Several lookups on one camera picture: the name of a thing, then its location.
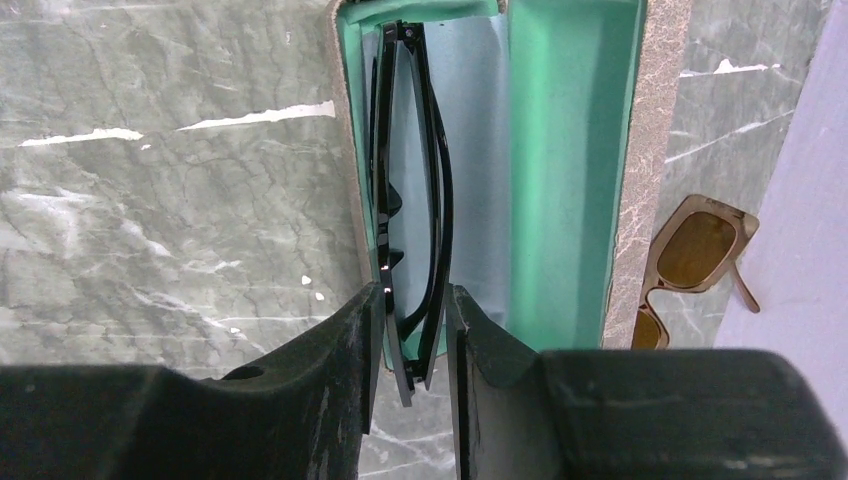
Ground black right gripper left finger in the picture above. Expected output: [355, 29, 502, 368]
[1, 284, 384, 479]

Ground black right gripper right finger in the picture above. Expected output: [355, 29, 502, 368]
[445, 285, 847, 479]

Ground black sunglasses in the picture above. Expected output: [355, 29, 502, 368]
[369, 20, 453, 407]

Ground green lined glasses case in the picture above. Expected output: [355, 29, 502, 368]
[329, 1, 659, 350]

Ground light blue cloth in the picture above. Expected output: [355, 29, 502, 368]
[363, 13, 511, 320]

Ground brown sunglasses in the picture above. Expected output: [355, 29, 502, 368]
[630, 194, 761, 350]

